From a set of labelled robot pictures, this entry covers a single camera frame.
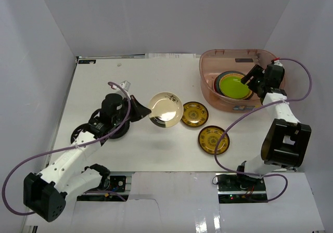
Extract woven bamboo plate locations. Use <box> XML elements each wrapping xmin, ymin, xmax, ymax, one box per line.
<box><xmin>217</xmin><ymin>71</ymin><xmax>252</xmax><ymax>99</ymax></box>

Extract cream ceramic plate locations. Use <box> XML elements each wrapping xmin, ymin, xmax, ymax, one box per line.
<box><xmin>148</xmin><ymin>92</ymin><xmax>184</xmax><ymax>128</ymax></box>

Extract blue floral ceramic plate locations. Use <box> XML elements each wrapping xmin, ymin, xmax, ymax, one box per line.
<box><xmin>214</xmin><ymin>71</ymin><xmax>253</xmax><ymax>100</ymax></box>

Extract yellow patterned plate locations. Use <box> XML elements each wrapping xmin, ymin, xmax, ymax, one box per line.
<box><xmin>198</xmin><ymin>125</ymin><xmax>230</xmax><ymax>155</ymax></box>
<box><xmin>181</xmin><ymin>101</ymin><xmax>209</xmax><ymax>128</ymax></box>

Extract green glossy plate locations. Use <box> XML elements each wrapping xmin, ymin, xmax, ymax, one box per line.
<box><xmin>218</xmin><ymin>73</ymin><xmax>252</xmax><ymax>99</ymax></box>

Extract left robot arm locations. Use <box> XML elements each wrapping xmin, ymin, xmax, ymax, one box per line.
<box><xmin>23</xmin><ymin>94</ymin><xmax>151</xmax><ymax>222</ymax></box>

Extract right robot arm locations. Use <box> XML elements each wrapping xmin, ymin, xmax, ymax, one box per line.
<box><xmin>235</xmin><ymin>63</ymin><xmax>312</xmax><ymax>191</ymax></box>

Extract pink translucent plastic bin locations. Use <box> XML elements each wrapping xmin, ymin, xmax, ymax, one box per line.
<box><xmin>199</xmin><ymin>49</ymin><xmax>276</xmax><ymax>113</ymax></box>

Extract black plate left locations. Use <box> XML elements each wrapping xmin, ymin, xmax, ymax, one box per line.
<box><xmin>70</xmin><ymin>123</ymin><xmax>88</xmax><ymax>144</ymax></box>

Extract black label sticker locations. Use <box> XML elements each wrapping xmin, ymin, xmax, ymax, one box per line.
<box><xmin>78</xmin><ymin>59</ymin><xmax>96</xmax><ymax>64</ymax></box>

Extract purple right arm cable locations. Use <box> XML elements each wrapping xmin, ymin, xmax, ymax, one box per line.
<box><xmin>213</xmin><ymin>58</ymin><xmax>313</xmax><ymax>202</ymax></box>

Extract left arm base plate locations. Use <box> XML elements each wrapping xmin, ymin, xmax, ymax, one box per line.
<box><xmin>76</xmin><ymin>175</ymin><xmax>129</xmax><ymax>202</ymax></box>

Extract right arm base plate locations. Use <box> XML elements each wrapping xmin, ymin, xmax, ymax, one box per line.
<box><xmin>212</xmin><ymin>173</ymin><xmax>268</xmax><ymax>204</ymax></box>

